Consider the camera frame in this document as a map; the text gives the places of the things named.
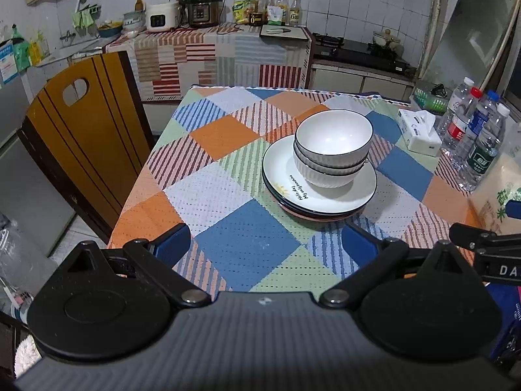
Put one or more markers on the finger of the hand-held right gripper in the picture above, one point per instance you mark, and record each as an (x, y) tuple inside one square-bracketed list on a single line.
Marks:
[(468, 236)]

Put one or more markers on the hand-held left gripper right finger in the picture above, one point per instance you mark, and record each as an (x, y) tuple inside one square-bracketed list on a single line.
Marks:
[(359, 242)]

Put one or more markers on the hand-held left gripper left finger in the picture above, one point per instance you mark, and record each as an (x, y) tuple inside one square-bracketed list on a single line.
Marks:
[(173, 243)]

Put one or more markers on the white ribbed bowl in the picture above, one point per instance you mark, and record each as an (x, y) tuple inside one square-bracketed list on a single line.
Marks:
[(321, 176), (333, 134)]

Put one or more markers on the white sun print plate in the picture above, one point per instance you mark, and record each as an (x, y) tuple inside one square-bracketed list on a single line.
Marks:
[(281, 171)]

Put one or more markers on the stack of small bowls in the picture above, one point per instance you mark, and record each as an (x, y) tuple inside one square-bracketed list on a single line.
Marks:
[(133, 22)]

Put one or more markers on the pale rice bag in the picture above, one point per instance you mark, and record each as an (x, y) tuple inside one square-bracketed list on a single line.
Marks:
[(498, 195)]

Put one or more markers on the blue bag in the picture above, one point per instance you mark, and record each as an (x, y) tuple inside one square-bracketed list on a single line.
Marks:
[(506, 321)]

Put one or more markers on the green label water bottle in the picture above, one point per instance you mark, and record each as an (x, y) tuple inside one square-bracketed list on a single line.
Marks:
[(482, 159)]

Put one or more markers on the patchwork tablecloth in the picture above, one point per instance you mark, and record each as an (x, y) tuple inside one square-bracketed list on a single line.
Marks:
[(228, 179)]

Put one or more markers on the red label water bottle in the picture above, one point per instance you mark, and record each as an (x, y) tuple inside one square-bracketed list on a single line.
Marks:
[(458, 126)]

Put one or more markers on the white tissue pack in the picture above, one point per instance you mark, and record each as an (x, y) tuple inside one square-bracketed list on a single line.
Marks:
[(419, 134)]

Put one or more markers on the blue cap water bottle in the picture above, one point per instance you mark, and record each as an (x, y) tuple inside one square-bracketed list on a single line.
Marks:
[(478, 118)]

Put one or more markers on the green plastic basket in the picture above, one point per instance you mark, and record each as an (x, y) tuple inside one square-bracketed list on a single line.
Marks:
[(429, 99)]

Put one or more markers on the clear water bottle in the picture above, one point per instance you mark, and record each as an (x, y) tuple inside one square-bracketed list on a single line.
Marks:
[(459, 91)]

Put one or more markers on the wooden chair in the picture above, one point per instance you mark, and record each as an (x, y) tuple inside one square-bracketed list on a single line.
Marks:
[(81, 130)]

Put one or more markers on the lower kitchen cabinet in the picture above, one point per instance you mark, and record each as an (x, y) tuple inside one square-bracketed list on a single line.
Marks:
[(358, 79)]

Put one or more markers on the striped counter cloth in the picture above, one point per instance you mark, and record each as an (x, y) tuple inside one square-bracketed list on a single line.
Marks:
[(183, 61)]

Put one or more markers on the black gas stove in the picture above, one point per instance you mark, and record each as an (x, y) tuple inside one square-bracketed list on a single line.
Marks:
[(358, 55)]

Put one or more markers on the metal sheet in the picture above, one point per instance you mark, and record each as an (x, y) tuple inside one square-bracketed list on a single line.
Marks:
[(468, 36)]

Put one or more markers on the cream cooking pot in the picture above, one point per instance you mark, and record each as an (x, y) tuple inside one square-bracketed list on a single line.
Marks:
[(386, 40)]

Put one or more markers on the blue bowl with food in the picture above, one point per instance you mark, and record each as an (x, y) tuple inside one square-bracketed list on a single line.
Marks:
[(109, 30)]

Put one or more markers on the white cutting board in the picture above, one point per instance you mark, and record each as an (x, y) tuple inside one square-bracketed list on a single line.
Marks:
[(285, 31)]

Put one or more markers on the white rice cooker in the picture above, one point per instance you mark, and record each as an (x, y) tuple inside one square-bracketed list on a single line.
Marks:
[(163, 18)]

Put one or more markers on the black pressure cooker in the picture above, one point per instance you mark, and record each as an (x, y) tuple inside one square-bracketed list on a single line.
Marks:
[(202, 10)]

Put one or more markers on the yellow oil bottle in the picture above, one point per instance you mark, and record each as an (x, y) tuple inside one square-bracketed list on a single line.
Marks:
[(273, 10), (296, 12)]

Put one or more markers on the yellow green food packet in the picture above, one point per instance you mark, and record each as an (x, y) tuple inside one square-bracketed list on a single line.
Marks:
[(241, 12)]

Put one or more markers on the green hanging cloth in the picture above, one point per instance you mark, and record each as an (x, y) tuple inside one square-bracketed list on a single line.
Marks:
[(84, 18)]

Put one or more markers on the blue paper notice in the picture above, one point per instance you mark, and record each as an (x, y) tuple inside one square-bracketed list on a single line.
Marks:
[(7, 63)]

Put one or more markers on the green plastic bag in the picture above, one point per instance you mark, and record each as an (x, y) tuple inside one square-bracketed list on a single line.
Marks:
[(21, 51)]

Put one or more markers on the dark label oil bottle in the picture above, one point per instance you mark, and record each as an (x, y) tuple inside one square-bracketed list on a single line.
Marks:
[(256, 12)]

